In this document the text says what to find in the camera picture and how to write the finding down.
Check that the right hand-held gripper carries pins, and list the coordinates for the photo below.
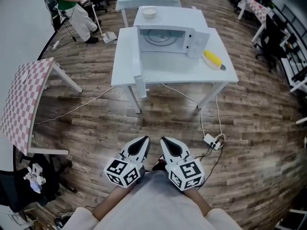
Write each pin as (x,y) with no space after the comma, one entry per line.
(187,174)

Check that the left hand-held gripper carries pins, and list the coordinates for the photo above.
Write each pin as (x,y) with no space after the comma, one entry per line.
(120,171)

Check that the white microwave door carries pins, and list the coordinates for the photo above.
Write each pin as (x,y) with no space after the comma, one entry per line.
(139,80)

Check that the person's left forearm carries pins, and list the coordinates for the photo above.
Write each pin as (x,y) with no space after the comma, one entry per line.
(110,200)

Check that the person's right forearm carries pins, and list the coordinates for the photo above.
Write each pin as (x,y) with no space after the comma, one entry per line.
(199,200)

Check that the glass microwave turntable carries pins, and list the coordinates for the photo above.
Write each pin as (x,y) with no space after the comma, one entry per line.
(163,38)

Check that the white microwave oven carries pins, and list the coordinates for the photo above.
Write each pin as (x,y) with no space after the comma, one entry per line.
(172,15)

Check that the person's right shoe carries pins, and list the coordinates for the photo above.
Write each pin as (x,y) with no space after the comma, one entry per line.
(159,165)

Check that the white power strip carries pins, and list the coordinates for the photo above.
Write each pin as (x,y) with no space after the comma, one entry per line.
(211,140)
(54,46)

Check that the person's light shirt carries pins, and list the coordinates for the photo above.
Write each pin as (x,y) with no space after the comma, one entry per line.
(156,205)

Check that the white plate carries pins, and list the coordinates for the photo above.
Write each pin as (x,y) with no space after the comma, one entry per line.
(208,65)

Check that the yellow corn cob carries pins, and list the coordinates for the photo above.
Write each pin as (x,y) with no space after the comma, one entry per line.
(212,57)

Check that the white gripper device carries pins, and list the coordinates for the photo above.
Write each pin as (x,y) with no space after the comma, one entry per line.
(36,174)

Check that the pink checkered table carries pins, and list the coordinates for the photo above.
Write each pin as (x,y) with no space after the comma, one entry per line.
(21,99)

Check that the white round disc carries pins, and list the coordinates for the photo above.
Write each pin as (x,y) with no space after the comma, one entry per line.
(25,77)

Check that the white metal rack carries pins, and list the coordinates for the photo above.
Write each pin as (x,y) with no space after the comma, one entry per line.
(298,86)

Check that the white round bowl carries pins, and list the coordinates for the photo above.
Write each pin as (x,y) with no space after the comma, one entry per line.
(149,11)

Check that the table with red checkered cloth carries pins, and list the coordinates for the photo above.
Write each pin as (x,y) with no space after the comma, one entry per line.
(255,5)

